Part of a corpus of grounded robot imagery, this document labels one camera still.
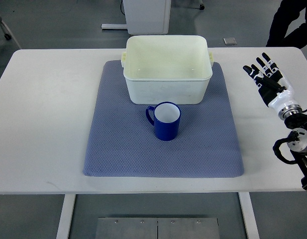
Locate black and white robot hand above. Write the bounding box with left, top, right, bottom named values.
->
left=243, top=52, right=302, bottom=120

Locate blue mug white inside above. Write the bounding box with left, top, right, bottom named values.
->
left=145, top=102, right=182, bottom=141

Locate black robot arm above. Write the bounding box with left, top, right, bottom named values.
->
left=273, top=104, right=307, bottom=192

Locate white plastic box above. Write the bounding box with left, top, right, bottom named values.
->
left=121, top=35, right=212, bottom=105

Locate grey floor outlet plate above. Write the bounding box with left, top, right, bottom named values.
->
left=223, top=37, right=237, bottom=45

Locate person in black clothes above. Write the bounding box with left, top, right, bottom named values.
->
left=266, top=0, right=307, bottom=49

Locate white right table leg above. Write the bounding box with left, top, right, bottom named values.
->
left=238, top=192, right=260, bottom=239

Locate white table leg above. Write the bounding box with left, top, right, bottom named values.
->
left=238, top=192, right=260, bottom=239
left=56, top=194, right=76, bottom=239

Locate white cabinet with base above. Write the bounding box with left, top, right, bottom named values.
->
left=101, top=0, right=171, bottom=35

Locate blue quilted mat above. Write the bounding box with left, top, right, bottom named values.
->
left=83, top=61, right=244, bottom=178

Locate white left table leg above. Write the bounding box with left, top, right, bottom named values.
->
left=56, top=194, right=76, bottom=239

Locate grey office chair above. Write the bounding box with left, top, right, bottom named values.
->
left=0, top=14, right=22, bottom=49

